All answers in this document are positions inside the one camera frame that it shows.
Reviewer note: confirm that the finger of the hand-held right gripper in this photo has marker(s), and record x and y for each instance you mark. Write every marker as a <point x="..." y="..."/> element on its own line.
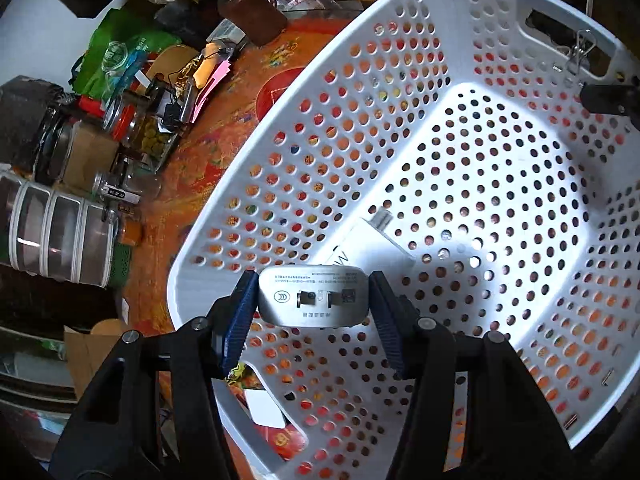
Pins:
<point x="607" y="99"/>

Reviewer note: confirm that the empty glass jar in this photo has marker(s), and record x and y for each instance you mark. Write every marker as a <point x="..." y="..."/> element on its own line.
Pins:
<point x="145" y="182"/>

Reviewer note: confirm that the orange-filled small jar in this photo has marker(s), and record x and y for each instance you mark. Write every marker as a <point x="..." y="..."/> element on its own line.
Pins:
<point x="131" y="232"/>

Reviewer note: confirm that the large cardboard box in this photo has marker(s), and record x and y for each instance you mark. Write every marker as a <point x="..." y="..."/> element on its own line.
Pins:
<point x="85" y="355"/>

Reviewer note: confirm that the pink paper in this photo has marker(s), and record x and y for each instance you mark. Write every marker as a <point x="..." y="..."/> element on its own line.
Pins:
<point x="212" y="87"/>

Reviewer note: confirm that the small cardboard box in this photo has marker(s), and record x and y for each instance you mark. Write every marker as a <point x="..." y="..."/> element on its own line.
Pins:
<point x="87" y="157"/>

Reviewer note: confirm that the pickle jar with red lid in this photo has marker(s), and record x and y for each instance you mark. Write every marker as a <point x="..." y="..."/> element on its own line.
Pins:
<point x="152" y="140"/>

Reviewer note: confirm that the glass jar with label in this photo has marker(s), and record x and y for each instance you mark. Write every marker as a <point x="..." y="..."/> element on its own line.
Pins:
<point x="117" y="191"/>

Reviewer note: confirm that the black small device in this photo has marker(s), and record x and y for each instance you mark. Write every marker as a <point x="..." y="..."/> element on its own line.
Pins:
<point x="172" y="114"/>

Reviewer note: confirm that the green plastic basket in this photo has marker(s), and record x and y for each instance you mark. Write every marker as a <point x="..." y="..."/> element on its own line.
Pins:
<point x="121" y="266"/>

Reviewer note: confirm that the grey-white charger with folding prongs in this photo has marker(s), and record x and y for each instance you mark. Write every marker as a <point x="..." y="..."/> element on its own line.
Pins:
<point x="310" y="282"/>

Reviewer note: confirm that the green plastic bag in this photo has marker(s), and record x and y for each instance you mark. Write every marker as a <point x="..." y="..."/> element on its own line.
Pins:
<point x="120" y="50"/>

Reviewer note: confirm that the silver binder clip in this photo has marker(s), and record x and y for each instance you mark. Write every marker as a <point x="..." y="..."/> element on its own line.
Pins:
<point x="580" y="52"/>

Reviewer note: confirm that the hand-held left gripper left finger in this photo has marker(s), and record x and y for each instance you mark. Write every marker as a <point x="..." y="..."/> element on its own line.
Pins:
<point x="240" y="316"/>

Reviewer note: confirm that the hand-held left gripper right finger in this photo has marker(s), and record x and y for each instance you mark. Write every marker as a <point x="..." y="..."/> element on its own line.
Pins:
<point x="387" y="321"/>

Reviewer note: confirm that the brown leather wallet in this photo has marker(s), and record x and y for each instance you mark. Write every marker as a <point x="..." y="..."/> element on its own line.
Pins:
<point x="252" y="14"/>

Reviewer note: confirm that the white adapter box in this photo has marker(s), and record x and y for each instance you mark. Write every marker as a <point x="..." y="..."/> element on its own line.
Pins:
<point x="375" y="246"/>

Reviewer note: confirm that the clear stacked food container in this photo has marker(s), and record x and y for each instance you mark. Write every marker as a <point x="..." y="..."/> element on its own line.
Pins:
<point x="55" y="230"/>

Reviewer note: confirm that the wooden stool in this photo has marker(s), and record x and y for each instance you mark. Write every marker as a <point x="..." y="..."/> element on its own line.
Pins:
<point x="110" y="327"/>

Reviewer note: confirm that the white perforated plastic basket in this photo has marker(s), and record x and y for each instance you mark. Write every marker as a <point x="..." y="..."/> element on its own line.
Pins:
<point x="500" y="110"/>

